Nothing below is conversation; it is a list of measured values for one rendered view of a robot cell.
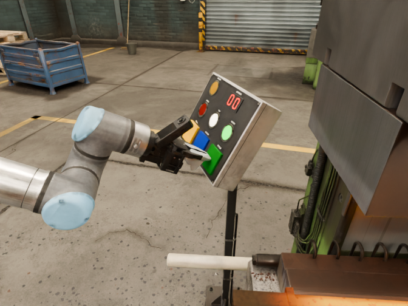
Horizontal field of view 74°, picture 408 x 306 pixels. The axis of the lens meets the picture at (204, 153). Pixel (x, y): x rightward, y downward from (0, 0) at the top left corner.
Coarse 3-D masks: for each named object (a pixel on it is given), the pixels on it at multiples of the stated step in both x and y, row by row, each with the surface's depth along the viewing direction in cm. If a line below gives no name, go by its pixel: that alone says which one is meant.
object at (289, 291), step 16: (288, 288) 46; (240, 304) 44; (256, 304) 44; (272, 304) 44; (288, 304) 44; (304, 304) 45; (320, 304) 45; (336, 304) 45; (352, 304) 45; (368, 304) 45; (384, 304) 45; (400, 304) 45
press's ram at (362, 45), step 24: (336, 0) 33; (360, 0) 27; (384, 0) 23; (336, 24) 33; (360, 24) 27; (384, 24) 23; (336, 48) 33; (360, 48) 27; (384, 48) 23; (336, 72) 33; (360, 72) 27; (384, 72) 23; (384, 96) 23
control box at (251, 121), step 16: (224, 80) 91; (208, 96) 97; (224, 96) 88; (240, 96) 81; (192, 112) 103; (208, 112) 93; (224, 112) 85; (240, 112) 78; (256, 112) 73; (272, 112) 75; (208, 128) 91; (224, 128) 83; (240, 128) 76; (256, 128) 75; (208, 144) 88; (224, 144) 81; (240, 144) 76; (256, 144) 78; (224, 160) 79; (240, 160) 79; (208, 176) 83; (224, 176) 79; (240, 176) 82
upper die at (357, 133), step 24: (336, 96) 32; (360, 96) 27; (312, 120) 40; (336, 120) 32; (360, 120) 26; (384, 120) 23; (336, 144) 32; (360, 144) 26; (384, 144) 22; (336, 168) 31; (360, 168) 26; (384, 168) 22; (360, 192) 26; (384, 192) 24; (384, 216) 25
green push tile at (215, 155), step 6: (210, 150) 85; (216, 150) 82; (210, 156) 84; (216, 156) 81; (222, 156) 80; (204, 162) 86; (210, 162) 83; (216, 162) 80; (210, 168) 82; (210, 174) 82
